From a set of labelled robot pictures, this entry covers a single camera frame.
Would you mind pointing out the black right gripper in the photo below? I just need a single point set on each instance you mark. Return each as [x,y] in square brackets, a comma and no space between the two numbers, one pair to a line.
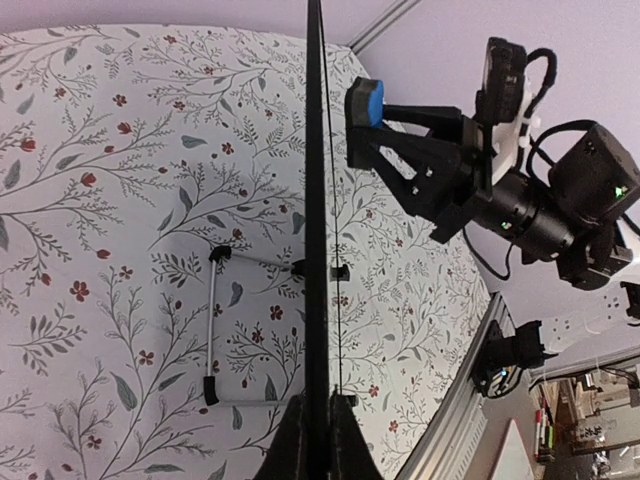
[432,178]

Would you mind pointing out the black whiteboard stand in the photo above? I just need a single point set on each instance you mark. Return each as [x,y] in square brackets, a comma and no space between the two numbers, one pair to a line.
[217,256]

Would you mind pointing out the right aluminium corner post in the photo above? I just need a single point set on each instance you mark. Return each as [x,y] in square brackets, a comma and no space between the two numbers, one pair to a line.
[395,12]

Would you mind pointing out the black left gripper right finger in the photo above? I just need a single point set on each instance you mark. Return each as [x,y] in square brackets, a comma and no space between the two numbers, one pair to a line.
[350,456]

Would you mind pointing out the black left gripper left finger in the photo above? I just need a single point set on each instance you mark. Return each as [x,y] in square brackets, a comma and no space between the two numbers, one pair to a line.
[286,456]

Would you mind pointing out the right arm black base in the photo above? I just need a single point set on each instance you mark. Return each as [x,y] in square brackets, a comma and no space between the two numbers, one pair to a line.
[502,360]

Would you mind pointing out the blue whiteboard eraser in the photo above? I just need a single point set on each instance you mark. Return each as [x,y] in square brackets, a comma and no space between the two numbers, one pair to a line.
[364,103]

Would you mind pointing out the floral patterned table mat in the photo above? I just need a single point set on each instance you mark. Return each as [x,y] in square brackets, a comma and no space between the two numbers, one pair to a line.
[128,153]

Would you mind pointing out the white whiteboard black frame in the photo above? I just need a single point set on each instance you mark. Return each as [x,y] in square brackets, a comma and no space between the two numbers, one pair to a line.
[317,376]

